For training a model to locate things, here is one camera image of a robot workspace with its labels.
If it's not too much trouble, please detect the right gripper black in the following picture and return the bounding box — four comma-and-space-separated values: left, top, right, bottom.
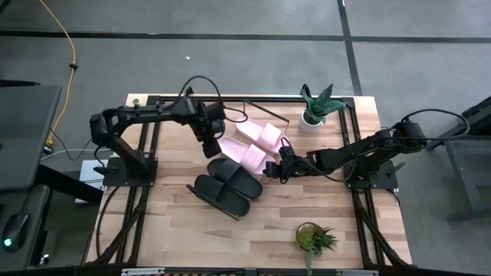
262, 146, 308, 181

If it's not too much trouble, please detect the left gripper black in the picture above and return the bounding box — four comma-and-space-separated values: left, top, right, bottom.
190, 100, 228, 159

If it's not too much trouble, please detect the pink slide sandal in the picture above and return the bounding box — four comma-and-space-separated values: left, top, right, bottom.
235, 117, 292, 155
217, 136, 266, 180

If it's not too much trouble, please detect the black slide sandal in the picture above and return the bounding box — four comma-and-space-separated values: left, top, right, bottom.
193, 174, 252, 218
206, 157, 264, 200

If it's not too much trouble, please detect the snake plant in white pot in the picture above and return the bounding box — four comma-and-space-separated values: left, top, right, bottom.
298, 83, 348, 134

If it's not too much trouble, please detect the spiky succulent in round pot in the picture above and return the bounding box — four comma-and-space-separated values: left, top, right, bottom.
294, 221, 339, 276

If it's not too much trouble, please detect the white box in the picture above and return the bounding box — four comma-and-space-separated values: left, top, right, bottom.
74, 159, 105, 205

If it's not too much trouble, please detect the black side desk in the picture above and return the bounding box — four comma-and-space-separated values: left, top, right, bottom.
0, 79, 105, 276

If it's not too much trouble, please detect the black metal stand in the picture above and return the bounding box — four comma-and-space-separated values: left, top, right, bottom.
421, 95, 491, 224

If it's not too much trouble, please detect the black computer mouse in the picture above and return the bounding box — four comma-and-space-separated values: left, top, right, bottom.
2, 212, 31, 254

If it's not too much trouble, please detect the wooden shelf with black frame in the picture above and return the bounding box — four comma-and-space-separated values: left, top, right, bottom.
186, 99, 292, 222

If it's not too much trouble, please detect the black metal table frame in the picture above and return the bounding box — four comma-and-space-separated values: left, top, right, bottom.
91, 86, 414, 269

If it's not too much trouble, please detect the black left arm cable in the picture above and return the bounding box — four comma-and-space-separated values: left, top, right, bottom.
168, 74, 250, 124

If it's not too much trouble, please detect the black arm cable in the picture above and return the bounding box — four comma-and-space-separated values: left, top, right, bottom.
168, 74, 250, 124
278, 108, 471, 183

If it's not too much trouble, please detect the silver metal bracket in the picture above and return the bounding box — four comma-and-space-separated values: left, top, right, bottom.
335, 269, 379, 276
121, 267, 166, 276

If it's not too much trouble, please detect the yellow cable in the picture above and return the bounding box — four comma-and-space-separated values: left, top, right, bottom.
38, 0, 77, 149

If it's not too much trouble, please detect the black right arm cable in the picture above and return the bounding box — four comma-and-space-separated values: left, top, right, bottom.
278, 108, 471, 183

